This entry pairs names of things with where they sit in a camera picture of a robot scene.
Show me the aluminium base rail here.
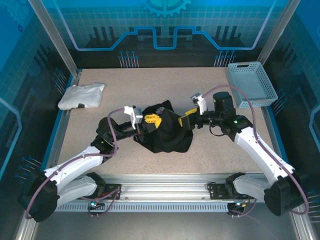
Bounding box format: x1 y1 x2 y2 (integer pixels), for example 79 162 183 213
56 172 276 204

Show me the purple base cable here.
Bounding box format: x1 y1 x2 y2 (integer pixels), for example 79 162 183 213
79 187 123 219
227 197 258 219

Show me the black t-shirt with floral print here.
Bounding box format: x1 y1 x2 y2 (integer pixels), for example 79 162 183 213
133 99 194 154

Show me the slotted grey cable duct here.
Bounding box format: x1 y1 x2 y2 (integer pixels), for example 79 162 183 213
53 201 232 214

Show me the folded white t-shirt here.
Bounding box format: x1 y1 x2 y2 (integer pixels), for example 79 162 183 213
57 81 106 111

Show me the aluminium frame post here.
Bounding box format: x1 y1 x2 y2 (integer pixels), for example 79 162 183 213
26 0 79 76
258 0 302 65

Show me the grey perforated plastic basket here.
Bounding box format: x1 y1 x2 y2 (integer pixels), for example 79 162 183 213
226 61 279 110

